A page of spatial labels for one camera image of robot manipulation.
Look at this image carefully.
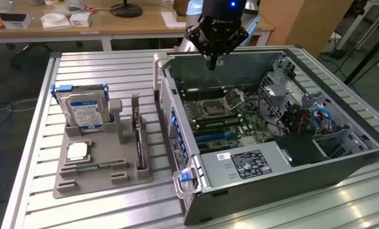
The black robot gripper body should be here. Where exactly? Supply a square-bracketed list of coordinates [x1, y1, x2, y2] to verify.
[198, 0, 248, 56]

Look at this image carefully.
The green graphics card black fan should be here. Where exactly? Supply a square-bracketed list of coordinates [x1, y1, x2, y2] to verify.
[131, 94, 146, 171]

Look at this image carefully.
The flat white box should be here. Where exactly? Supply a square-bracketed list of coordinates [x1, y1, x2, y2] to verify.
[160, 11, 188, 30]

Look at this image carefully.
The brown cardboard box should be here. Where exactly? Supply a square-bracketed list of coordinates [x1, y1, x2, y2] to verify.
[172, 0, 192, 17]

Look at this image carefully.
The wooden cabinet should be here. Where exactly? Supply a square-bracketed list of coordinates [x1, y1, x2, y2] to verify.
[259, 0, 355, 58]

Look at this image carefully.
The black round lamp base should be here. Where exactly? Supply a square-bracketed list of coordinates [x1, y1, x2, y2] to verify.
[109, 0, 144, 18]

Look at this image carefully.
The silver perforated drive cage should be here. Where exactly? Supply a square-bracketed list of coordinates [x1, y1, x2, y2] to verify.
[259, 71, 300, 125]

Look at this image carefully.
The silver socket cover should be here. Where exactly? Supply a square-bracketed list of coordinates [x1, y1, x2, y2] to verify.
[223, 88, 246, 112]

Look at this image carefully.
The CPU socket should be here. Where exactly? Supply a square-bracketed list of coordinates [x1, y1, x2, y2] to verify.
[202, 99, 230, 117]

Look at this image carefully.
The green motherboard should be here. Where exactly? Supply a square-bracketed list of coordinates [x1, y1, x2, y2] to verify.
[176, 80, 279, 153]

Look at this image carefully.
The green installed RAM stick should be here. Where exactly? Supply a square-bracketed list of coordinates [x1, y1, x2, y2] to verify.
[198, 118, 240, 129]

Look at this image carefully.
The plain white box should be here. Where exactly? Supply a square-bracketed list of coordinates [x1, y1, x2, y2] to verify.
[69, 12, 93, 28]

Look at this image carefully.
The blue expansion slot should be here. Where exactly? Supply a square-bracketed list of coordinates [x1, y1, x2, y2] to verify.
[195, 132, 228, 143]

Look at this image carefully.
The white holder with bowl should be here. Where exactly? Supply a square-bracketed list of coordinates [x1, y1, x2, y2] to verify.
[41, 13, 72, 31]

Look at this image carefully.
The blue plastic disk caddy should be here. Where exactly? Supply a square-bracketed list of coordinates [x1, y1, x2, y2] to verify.
[49, 81, 111, 105]

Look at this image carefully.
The silver hard disk blue label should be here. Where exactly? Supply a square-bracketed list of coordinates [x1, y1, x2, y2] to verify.
[56, 89, 109, 133]

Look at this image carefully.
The grey metal disk bay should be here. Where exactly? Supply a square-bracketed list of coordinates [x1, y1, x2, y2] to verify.
[312, 126, 368, 158]

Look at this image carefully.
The grey parts rack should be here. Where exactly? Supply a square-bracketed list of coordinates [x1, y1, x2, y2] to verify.
[53, 94, 154, 200]

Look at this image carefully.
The white box black top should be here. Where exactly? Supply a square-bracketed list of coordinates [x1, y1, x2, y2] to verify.
[0, 13, 32, 30]

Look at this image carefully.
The grey power supply unit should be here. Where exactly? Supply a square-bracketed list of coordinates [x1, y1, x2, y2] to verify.
[196, 142, 292, 189]

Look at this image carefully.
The silver CPU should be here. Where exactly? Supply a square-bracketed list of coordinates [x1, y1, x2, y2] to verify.
[67, 143, 91, 161]

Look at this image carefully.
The green loose RAM stick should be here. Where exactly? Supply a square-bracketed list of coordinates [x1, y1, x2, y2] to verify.
[61, 161, 127, 171]

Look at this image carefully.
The black open PC case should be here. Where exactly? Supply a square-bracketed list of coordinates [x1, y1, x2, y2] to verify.
[154, 47, 379, 226]

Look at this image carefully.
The black power wire bundle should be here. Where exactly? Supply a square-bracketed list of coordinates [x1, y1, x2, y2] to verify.
[280, 107, 314, 136]

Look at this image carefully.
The blue wire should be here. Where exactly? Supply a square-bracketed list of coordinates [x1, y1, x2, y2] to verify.
[312, 107, 336, 134]

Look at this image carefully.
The wooden desk white frame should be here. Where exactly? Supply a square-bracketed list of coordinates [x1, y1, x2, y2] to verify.
[0, 0, 276, 51]

